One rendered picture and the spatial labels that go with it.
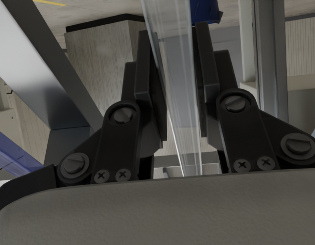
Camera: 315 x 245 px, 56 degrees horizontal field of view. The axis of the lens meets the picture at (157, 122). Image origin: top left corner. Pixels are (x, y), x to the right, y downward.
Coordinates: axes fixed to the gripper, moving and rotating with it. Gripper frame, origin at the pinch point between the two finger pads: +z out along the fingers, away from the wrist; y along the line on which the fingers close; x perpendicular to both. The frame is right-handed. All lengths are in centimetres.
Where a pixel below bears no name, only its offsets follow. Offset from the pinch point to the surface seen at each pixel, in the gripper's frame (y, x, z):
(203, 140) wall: 30, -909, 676
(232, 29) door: 158, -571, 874
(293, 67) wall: 332, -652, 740
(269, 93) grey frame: 12.9, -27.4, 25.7
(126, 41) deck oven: -102, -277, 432
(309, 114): 24, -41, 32
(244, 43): 17, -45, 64
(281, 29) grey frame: 15.1, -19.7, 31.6
